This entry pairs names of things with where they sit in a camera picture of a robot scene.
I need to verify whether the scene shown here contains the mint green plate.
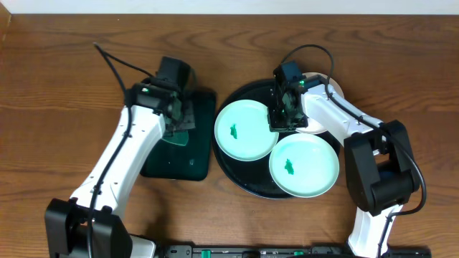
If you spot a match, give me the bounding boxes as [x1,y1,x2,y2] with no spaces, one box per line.
[214,100,279,161]
[269,133,340,198]

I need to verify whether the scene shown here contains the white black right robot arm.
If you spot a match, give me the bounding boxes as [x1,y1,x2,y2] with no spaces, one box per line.
[268,79,427,257]

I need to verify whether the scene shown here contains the dark green rectangular tray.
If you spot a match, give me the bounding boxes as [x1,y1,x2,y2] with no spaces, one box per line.
[141,90,216,181]

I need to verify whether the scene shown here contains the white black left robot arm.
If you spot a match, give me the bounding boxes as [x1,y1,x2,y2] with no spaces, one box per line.
[44,77,191,257]

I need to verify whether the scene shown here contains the green sponge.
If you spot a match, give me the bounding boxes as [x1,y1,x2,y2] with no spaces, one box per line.
[162,130,189,147]

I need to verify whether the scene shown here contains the mint green plate front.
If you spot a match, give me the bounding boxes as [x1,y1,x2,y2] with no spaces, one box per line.
[269,133,340,198]

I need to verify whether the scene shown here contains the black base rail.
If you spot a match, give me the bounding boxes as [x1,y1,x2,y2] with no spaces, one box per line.
[153,244,433,258]

